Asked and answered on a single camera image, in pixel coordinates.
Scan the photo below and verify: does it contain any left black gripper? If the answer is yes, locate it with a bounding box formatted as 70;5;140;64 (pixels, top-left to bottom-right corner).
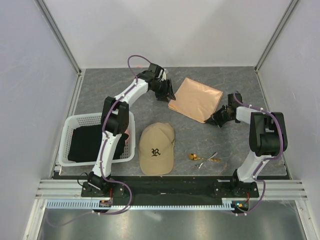
150;79;176;103

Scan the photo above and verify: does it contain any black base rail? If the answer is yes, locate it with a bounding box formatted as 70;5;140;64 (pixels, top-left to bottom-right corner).
81;175;260;199

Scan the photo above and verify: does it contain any aluminium frame post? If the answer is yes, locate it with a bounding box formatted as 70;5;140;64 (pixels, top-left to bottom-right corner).
34;0;82;75
254;0;300;73

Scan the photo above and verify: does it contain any right aluminium frame post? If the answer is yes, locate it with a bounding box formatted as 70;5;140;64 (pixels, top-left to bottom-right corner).
254;0;300;73

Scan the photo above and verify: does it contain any gold spoon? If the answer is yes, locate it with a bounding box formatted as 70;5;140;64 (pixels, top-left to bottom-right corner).
188;153;221;163

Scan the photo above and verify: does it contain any silver fork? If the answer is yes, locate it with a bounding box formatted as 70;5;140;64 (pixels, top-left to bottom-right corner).
191;152;218;171

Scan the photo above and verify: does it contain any tan baseball cap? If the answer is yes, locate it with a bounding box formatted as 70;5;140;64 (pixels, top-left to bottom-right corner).
138;122;175;176

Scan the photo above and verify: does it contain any white cable duct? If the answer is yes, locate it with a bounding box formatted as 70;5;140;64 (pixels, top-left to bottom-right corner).
46;199;247;211

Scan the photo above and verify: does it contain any pink item in basket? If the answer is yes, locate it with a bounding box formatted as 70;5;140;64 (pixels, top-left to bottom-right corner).
124;128;130;142

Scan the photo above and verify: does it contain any black folded cloth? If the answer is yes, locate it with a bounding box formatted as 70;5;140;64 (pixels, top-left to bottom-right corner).
67;124;129;163

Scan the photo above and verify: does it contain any white plastic basket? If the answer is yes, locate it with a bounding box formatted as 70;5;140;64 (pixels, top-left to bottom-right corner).
57;111;136;168

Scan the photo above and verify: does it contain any left aluminium frame post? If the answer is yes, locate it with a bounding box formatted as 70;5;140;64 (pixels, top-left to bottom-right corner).
34;0;82;75

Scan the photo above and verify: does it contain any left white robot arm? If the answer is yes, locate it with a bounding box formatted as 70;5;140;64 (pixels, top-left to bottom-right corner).
87;63;176;197

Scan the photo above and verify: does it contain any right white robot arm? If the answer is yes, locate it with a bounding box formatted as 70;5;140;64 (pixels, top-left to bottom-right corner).
204;92;288;197

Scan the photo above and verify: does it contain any peach satin napkin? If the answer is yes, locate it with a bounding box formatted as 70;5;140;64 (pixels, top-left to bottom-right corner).
168;77;224;123

